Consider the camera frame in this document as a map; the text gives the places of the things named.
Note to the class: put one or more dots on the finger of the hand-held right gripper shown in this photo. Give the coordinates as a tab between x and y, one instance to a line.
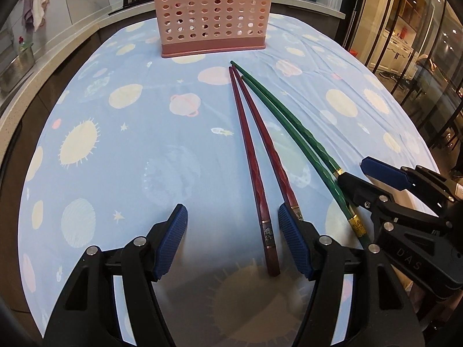
358	188
383	173

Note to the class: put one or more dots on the white pink hanging towel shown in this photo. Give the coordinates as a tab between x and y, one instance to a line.
39	3

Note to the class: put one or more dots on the green dish soap bottle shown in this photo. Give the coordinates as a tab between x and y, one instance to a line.
24	44

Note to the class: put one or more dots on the dark red chopstick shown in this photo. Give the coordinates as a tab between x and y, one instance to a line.
289	197
269	253

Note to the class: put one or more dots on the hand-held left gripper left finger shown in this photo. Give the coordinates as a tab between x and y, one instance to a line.
170	245

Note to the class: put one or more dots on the green chopstick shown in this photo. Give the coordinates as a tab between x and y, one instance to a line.
357	225
327	159

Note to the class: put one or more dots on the stainless steel pot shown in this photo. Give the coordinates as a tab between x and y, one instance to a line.
18	68

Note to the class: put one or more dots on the purple hanging cloth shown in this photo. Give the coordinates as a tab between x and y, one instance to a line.
27	12

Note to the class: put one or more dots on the pink perforated utensil holder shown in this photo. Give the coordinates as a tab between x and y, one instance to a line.
211	48

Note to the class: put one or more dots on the blue planet-print tablecloth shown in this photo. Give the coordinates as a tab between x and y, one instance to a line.
144	115

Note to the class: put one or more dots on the glass sliding door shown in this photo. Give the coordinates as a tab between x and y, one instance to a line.
416	43

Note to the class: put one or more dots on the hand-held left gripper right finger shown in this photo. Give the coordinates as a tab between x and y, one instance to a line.
294	242

